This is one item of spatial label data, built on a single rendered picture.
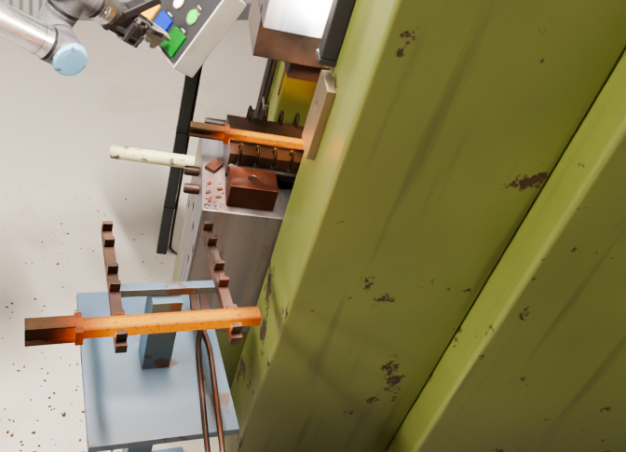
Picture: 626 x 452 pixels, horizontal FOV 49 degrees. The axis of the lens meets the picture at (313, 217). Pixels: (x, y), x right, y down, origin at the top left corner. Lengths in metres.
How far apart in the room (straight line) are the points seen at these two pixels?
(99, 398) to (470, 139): 0.90
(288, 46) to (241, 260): 0.57
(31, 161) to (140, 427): 2.01
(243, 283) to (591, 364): 0.90
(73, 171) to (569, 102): 2.36
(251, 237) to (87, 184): 1.53
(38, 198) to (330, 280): 1.82
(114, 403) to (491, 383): 0.88
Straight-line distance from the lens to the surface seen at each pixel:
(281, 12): 1.54
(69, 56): 1.88
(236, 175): 1.73
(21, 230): 2.95
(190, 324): 1.30
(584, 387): 1.92
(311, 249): 1.45
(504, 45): 1.26
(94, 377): 1.54
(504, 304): 1.58
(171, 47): 2.19
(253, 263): 1.84
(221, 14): 2.14
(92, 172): 3.25
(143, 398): 1.52
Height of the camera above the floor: 2.00
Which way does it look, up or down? 38 degrees down
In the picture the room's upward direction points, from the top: 19 degrees clockwise
